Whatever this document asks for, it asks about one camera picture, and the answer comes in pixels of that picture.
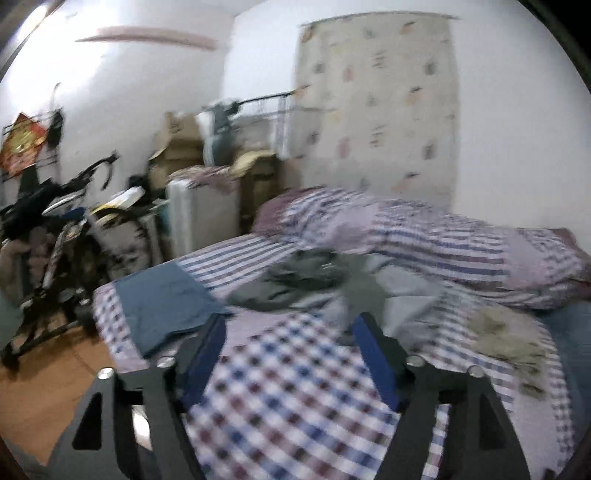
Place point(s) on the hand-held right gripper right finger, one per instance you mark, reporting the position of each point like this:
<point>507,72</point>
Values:
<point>376,360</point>

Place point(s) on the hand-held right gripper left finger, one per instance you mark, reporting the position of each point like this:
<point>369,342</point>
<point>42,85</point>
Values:
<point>203,360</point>

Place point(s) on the teal blue shirt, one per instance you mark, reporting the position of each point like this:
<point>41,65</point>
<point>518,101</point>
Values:
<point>171,304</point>

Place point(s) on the black clothes rack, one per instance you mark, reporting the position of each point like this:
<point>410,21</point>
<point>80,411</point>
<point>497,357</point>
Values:
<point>272,106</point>

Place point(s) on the grey-green shirt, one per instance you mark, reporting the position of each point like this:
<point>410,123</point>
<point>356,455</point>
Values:
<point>397,286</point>

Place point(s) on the dark green garment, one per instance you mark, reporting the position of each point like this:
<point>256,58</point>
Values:
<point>295,277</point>

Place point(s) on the checked quilt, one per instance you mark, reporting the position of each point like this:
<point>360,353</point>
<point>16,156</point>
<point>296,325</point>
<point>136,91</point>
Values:
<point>415,240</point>

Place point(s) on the beige garment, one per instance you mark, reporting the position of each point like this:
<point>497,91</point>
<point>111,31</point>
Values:
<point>508,346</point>

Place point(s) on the grey suitcase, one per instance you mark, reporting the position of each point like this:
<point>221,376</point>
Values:
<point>203,221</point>

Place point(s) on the wooden cabinet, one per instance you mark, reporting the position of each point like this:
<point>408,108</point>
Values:
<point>263,194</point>

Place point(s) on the bicycle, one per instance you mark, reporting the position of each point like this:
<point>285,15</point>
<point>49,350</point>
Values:
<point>69,240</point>

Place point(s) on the pink patterned cloth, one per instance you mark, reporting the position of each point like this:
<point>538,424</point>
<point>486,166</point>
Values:
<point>212,177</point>

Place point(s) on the blue printed pillow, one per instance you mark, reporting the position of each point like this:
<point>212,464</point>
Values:
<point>570,350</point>

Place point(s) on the yellow cloth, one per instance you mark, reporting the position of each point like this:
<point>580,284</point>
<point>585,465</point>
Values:
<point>249,164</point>

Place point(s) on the cardboard box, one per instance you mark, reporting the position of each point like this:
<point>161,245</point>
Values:
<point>178,143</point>

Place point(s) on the green plush toy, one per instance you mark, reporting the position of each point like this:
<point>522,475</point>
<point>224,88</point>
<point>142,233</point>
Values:
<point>221,134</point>

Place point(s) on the pineapple print curtain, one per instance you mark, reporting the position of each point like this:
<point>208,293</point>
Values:
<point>378,106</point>

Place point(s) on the red wall decoration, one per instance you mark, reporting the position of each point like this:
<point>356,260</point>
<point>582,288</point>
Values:
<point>23,143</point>

